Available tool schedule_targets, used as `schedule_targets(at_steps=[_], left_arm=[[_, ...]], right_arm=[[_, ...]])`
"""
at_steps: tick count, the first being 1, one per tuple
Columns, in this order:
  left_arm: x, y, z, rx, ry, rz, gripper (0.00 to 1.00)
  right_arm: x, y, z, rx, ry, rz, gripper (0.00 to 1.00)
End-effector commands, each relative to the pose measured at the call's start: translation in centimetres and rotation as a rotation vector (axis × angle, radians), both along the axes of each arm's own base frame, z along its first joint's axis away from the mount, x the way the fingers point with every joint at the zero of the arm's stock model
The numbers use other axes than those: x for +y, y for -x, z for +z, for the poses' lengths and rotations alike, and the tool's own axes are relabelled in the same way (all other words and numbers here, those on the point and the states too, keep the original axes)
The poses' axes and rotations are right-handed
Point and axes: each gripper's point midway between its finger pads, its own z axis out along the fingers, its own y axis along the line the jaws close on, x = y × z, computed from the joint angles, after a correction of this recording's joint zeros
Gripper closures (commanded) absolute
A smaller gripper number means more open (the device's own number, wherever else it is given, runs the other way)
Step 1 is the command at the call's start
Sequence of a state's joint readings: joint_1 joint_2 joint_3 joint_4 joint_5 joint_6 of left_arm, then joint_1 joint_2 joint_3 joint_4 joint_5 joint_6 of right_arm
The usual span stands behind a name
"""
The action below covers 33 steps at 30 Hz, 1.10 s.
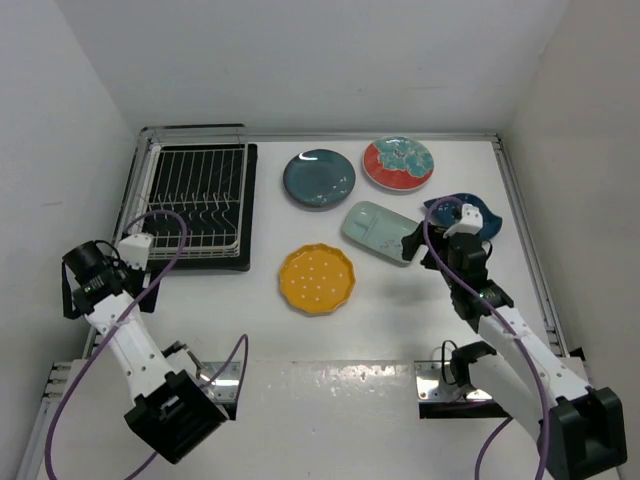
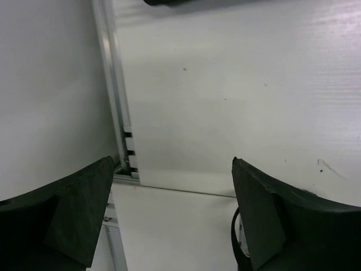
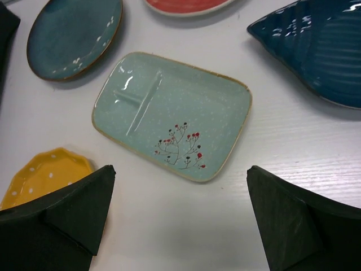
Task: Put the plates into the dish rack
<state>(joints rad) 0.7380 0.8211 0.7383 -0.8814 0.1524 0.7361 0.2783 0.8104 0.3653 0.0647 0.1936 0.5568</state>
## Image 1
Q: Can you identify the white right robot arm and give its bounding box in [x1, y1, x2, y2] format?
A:
[401, 222, 627, 479]

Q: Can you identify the dark teal round plate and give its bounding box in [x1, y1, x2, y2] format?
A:
[283, 149, 356, 209]

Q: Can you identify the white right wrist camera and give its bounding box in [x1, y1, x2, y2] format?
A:
[444, 203, 484, 238]

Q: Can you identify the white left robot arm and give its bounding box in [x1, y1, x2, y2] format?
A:
[62, 234, 236, 464]

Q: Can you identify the yellow polka dot plate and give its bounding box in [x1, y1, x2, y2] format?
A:
[278, 243, 356, 315]

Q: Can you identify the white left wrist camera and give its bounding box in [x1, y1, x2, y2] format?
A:
[117, 233, 154, 271]

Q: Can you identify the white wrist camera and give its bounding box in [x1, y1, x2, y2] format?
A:
[444, 203, 484, 238]
[117, 233, 154, 271]

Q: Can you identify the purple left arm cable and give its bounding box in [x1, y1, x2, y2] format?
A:
[44, 209, 250, 480]

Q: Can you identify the black drip tray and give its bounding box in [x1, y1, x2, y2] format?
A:
[114, 143, 259, 274]

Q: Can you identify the light green rectangular plate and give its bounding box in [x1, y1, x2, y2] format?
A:
[341, 201, 418, 266]

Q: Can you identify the metal wire dish rack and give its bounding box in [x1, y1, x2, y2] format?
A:
[125, 124, 251, 260]

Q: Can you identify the dark blue leaf plate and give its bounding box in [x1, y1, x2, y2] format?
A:
[432, 193, 503, 241]

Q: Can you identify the red teal floral plate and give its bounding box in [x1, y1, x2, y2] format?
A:
[362, 136, 435, 193]

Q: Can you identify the metal base plate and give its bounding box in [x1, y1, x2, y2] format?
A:
[413, 360, 492, 404]
[195, 361, 242, 403]

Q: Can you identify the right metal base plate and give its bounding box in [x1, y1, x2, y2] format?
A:
[413, 360, 492, 404]

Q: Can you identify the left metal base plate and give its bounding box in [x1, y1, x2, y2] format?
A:
[195, 361, 242, 403]

